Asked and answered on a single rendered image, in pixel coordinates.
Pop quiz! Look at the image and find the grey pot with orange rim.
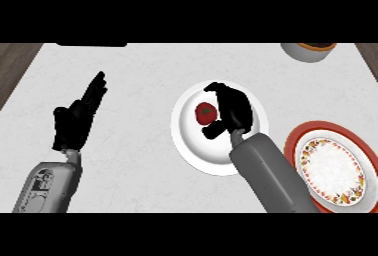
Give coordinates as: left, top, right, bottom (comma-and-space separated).
280, 43, 338, 64

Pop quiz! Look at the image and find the orange round placemat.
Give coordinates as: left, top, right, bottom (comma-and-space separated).
283, 120, 378, 214

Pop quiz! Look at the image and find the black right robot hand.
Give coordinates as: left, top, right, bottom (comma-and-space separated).
200, 81, 255, 140

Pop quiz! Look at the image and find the white plate with floral rim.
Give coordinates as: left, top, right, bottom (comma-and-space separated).
292, 129, 372, 214

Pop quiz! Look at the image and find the plain white plate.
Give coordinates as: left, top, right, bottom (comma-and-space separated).
169, 79, 270, 177

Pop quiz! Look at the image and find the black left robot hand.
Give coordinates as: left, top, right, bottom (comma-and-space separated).
50, 70, 109, 152

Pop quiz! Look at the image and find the red tomato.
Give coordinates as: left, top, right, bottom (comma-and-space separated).
193, 101, 218, 126

